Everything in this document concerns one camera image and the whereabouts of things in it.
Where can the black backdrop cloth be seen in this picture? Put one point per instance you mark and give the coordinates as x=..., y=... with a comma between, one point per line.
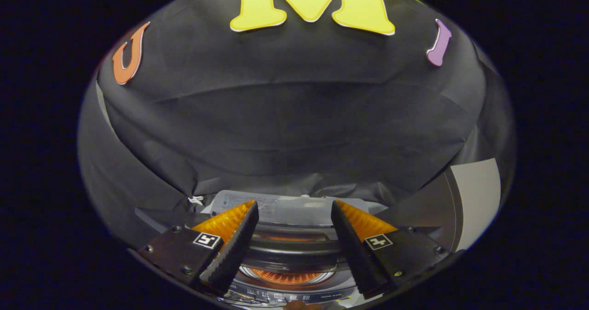
x=276, y=117

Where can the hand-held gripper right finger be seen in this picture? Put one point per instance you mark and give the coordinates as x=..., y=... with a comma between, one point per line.
x=356, y=255

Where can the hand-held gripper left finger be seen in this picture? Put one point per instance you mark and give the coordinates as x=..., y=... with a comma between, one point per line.
x=233, y=255

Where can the grey metal cabinet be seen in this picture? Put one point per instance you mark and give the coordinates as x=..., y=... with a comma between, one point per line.
x=474, y=195

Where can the dark grey washing machine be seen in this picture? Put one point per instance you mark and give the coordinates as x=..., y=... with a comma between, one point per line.
x=294, y=296

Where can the dark glass washing machine lid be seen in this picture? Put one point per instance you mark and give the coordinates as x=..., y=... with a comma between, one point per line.
x=294, y=250

